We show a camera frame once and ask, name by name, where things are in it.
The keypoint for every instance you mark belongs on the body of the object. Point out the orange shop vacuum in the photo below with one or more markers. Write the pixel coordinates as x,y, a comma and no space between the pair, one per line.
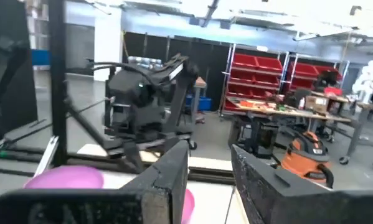
301,155

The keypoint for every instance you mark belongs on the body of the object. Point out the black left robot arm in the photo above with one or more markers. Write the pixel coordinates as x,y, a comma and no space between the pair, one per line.
173,77

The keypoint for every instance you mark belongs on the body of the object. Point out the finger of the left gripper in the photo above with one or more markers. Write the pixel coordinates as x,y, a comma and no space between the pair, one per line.
128,154
138,155

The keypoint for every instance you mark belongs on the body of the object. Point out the purple plate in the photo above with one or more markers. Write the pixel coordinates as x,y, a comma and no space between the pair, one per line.
64,178

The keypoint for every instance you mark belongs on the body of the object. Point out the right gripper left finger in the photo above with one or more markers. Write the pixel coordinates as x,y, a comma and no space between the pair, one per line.
80,207

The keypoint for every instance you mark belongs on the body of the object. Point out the cluttered wooden workbench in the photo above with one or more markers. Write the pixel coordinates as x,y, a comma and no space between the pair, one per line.
267,107

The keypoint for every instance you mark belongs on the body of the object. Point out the white humanoid figure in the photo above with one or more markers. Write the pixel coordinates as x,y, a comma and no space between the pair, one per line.
367,81

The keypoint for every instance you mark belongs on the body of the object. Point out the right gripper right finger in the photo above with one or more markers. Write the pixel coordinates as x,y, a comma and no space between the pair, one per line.
298,202

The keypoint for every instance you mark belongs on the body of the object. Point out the red bin shelf rack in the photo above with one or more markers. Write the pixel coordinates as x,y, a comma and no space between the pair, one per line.
251,71
307,73

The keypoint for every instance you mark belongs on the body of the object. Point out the black partition panel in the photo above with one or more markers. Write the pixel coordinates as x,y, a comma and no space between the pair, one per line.
8,77

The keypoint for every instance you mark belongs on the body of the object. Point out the pink plate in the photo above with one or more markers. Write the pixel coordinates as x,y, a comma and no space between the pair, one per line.
188,205

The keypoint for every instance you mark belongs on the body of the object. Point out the cardboard box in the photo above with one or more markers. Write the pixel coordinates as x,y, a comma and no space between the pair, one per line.
317,103

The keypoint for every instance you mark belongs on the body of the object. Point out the blue storage bin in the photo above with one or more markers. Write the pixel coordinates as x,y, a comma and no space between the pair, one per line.
203,103

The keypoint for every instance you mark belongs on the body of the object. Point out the grey rolling table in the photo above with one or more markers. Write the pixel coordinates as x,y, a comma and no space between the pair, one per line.
365,124

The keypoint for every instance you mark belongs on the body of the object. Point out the black cabinet under workbench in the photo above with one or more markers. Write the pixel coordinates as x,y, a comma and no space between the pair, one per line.
261,137

